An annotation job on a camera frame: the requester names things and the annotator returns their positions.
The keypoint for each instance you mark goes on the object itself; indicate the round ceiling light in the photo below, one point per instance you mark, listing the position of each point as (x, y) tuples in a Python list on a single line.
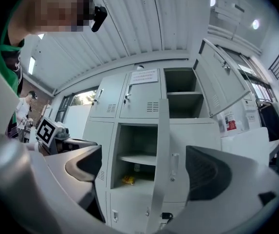
[(255, 24), (213, 0)]

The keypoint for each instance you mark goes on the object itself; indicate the black head camera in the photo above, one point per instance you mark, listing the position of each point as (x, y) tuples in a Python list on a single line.
[(99, 18)]

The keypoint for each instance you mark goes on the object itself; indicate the yellow snack bag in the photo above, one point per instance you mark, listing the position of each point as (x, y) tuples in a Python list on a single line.
[(128, 180)]

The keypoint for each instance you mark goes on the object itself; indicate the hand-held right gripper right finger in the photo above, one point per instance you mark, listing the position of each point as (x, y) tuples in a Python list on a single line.
[(227, 191)]

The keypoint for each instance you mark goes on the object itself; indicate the white security camera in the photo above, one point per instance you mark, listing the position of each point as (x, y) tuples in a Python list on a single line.
[(140, 67)]

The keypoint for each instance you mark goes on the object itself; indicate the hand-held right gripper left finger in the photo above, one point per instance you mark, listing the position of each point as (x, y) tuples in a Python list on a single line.
[(80, 169)]

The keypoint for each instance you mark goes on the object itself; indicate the black window frame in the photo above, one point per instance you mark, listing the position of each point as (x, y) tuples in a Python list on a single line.
[(61, 108)]

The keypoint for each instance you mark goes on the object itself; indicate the black hanging garment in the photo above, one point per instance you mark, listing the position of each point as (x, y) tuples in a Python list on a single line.
[(270, 121)]

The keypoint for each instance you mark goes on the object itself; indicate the grey metal locker cabinet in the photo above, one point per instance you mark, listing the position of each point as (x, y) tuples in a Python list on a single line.
[(139, 101)]

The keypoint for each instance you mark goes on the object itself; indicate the person's purple green jersey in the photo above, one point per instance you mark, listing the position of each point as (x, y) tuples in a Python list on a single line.
[(5, 47)]

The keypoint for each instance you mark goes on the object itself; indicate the white paper notice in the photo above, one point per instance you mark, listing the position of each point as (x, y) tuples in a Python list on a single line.
[(143, 76)]

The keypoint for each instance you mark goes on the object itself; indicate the long ceiling light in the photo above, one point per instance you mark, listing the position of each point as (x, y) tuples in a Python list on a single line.
[(31, 64), (41, 36)]

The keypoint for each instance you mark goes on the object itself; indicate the grey metal locker door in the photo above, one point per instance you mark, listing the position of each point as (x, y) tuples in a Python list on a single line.
[(105, 135), (224, 86), (162, 155)]

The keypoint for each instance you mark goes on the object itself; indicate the white table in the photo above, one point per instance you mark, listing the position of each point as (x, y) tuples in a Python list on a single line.
[(274, 146)]

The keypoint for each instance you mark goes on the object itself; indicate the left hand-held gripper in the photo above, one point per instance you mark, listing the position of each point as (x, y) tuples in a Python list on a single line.
[(48, 130)]

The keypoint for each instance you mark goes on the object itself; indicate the small jar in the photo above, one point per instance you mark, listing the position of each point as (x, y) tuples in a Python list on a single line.
[(137, 167)]

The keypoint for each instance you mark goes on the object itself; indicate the person's head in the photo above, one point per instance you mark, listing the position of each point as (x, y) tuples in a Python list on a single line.
[(56, 8)]

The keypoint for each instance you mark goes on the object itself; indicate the small white wall sign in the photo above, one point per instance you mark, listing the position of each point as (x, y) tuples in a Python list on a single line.
[(251, 118)]

